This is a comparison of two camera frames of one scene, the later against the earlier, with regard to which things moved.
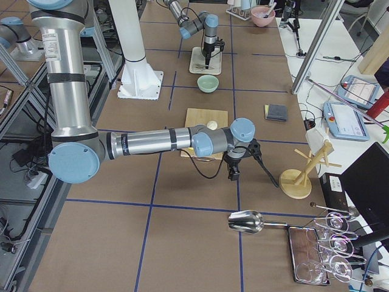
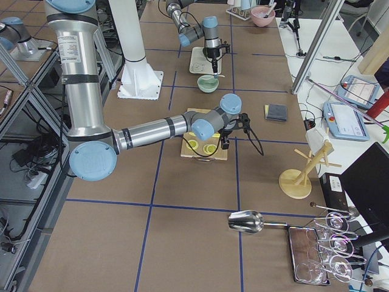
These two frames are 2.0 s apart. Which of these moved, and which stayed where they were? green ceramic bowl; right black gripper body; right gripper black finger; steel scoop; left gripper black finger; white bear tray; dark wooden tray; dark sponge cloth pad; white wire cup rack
Moved: left gripper black finger; right gripper black finger; right black gripper body
Stayed: white bear tray; steel scoop; green ceramic bowl; dark sponge cloth pad; dark wooden tray; white wire cup rack
